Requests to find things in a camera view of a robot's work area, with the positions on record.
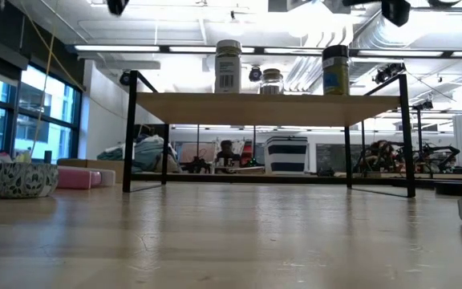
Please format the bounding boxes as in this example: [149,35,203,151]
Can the black camera stand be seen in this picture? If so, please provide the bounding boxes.
[411,98,435,161]

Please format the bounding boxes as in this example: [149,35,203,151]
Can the cork lid glass jar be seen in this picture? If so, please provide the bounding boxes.
[259,67,285,96]

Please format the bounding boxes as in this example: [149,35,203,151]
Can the teal cloth pile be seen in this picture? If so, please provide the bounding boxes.
[96,134,180,173]

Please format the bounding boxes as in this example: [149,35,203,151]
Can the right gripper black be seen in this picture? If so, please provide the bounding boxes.
[342,0,411,28]

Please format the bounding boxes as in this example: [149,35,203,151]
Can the yellow cable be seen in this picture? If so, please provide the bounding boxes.
[21,11,58,158]

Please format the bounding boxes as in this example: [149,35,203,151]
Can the brown cardboard box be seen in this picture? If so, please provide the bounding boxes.
[57,158,126,184]

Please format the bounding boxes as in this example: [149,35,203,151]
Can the white lid spice jar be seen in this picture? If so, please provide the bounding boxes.
[213,39,243,95]

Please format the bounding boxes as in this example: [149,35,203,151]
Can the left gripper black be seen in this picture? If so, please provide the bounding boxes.
[106,0,131,16]

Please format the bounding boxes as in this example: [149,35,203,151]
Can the pink box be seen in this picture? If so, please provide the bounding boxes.
[56,166,103,190]

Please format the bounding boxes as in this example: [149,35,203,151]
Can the black metal rig frame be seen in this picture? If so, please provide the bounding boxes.
[64,43,462,197]

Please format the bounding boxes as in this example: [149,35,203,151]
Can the white rectangular block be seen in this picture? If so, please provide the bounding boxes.
[94,168,117,187]

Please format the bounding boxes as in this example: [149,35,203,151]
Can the patterned ceramic bowl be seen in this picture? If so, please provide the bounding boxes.
[0,161,59,200]

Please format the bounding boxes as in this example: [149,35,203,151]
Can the dark grey overhead box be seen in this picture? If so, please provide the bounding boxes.
[268,0,352,14]

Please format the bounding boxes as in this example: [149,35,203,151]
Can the black and white striped bin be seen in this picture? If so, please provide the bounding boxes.
[263,135,310,174]

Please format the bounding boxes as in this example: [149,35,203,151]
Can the person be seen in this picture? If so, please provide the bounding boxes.
[216,139,240,162]

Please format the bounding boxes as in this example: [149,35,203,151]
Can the wooden shelf black metal legs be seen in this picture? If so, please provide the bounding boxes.
[122,62,416,198]

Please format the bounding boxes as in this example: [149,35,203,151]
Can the black lid spice jar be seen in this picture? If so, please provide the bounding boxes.
[321,44,351,96]

